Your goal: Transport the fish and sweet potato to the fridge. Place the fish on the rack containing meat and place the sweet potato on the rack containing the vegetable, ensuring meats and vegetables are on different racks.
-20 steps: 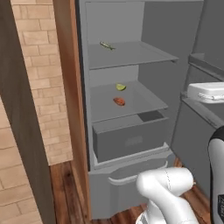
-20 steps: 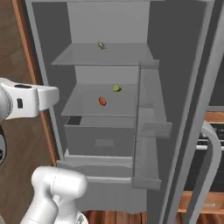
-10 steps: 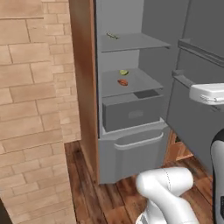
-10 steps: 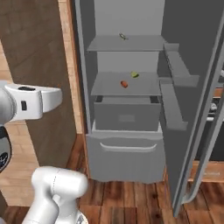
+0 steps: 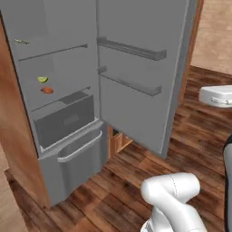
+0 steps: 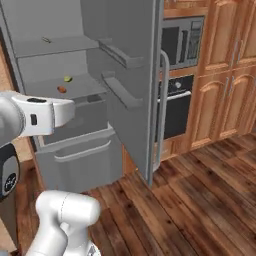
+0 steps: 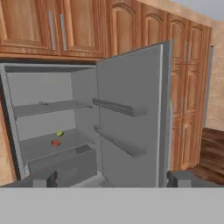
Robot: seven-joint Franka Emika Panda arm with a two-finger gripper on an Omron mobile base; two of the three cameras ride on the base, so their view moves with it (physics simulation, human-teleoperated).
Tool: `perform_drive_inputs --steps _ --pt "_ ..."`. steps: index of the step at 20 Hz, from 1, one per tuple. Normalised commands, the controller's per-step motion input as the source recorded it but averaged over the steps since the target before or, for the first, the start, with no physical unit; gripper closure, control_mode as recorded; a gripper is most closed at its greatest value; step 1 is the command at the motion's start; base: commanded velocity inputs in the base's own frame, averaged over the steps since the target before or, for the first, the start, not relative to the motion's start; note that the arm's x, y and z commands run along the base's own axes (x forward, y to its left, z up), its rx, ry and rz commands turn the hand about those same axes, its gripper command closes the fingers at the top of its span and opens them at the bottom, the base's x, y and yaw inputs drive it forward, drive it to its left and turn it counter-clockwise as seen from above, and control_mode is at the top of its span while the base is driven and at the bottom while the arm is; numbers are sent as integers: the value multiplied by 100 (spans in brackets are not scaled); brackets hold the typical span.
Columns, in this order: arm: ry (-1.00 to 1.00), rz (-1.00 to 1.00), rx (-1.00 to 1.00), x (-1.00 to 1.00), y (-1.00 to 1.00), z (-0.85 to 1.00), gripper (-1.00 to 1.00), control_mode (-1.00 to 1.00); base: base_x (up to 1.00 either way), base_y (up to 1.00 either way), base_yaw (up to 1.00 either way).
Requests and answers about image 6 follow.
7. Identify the silver microwave oven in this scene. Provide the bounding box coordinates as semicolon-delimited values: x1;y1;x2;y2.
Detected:
161;16;205;71

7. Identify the wooden cupboard run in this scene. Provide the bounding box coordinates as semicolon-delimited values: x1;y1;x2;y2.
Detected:
152;0;256;162

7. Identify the grey fridge door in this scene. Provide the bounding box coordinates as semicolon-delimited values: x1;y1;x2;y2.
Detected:
79;0;165;188

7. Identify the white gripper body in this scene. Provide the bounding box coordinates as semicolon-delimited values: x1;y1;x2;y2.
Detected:
52;98;77;129

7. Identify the grey fridge rack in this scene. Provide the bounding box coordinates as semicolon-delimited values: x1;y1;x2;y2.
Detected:
24;73;108;100
12;35;110;60

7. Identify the grey door bin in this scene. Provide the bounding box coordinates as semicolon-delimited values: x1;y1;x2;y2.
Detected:
101;70;145;110
98;38;145;70

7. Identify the grey fridge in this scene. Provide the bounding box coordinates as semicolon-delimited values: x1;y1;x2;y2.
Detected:
0;0;125;195

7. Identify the grey fridge crisper drawer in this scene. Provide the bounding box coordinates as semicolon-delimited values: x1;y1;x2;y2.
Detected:
39;94;110;145

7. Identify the wooden side panel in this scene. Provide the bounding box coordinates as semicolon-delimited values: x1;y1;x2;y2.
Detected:
0;29;45;256

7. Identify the grey freezer drawer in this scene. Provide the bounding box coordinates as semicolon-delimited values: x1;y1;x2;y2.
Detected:
34;127;125;195

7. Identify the grey freezer drawer handle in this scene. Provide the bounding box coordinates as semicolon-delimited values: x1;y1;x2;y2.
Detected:
53;139;113;164

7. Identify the black oven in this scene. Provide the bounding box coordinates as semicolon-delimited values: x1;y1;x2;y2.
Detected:
155;74;195;142

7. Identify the grey fridge door handle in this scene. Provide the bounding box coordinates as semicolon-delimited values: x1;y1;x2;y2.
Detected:
153;49;171;172

